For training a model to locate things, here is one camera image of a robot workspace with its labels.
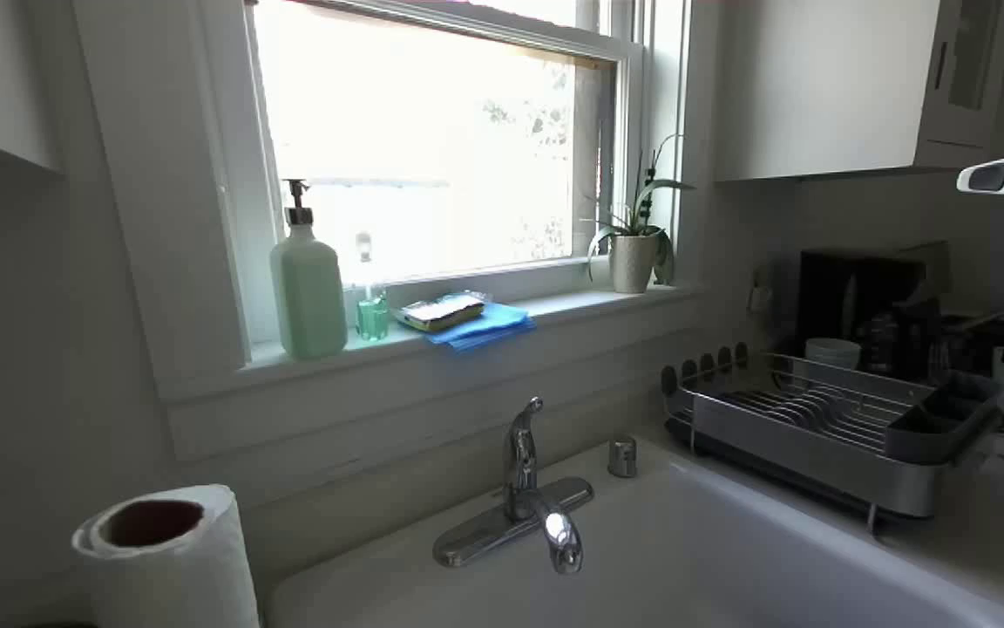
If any silver dish rack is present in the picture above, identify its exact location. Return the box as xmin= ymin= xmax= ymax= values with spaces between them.
xmin=659 ymin=338 xmax=1004 ymax=537

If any white kitchen sink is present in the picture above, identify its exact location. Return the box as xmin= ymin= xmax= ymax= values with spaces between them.
xmin=266 ymin=447 xmax=1004 ymax=628

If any sponge in dish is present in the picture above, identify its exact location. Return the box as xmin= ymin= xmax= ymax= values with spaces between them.
xmin=394 ymin=290 xmax=490 ymax=338

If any black coffee maker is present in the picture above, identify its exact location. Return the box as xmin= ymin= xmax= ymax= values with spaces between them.
xmin=796 ymin=243 xmax=953 ymax=364

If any dark gray utensil caddy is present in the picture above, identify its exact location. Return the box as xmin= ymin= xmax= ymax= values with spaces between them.
xmin=883 ymin=365 xmax=1004 ymax=466

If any pale green cup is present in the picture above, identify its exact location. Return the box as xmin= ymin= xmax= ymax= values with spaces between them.
xmin=804 ymin=336 xmax=865 ymax=373

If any potted plant in white pot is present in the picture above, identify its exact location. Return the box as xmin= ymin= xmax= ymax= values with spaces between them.
xmin=586 ymin=131 xmax=698 ymax=298

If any chrome sprayer cap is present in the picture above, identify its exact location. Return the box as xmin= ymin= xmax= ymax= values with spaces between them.
xmin=602 ymin=431 xmax=641 ymax=480

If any blue cloth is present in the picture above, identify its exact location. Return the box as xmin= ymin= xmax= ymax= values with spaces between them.
xmin=423 ymin=299 xmax=537 ymax=356

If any chrome faucet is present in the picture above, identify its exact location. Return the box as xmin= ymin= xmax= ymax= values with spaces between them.
xmin=428 ymin=395 xmax=600 ymax=576

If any white framed window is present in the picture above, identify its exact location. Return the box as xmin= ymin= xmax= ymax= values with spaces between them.
xmin=192 ymin=0 xmax=698 ymax=373

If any small teal bottle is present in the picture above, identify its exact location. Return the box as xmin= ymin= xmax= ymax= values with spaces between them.
xmin=352 ymin=229 xmax=394 ymax=346

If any green soap pump bottle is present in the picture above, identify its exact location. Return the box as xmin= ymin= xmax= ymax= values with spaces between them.
xmin=268 ymin=174 xmax=352 ymax=364

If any white paper towel roll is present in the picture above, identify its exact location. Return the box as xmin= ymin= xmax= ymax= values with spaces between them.
xmin=66 ymin=480 xmax=266 ymax=628

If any white wall cabinet with door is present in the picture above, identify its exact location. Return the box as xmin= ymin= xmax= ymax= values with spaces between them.
xmin=712 ymin=0 xmax=1004 ymax=187

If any white wall outlet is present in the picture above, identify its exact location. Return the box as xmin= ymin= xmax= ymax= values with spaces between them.
xmin=747 ymin=263 xmax=787 ymax=326

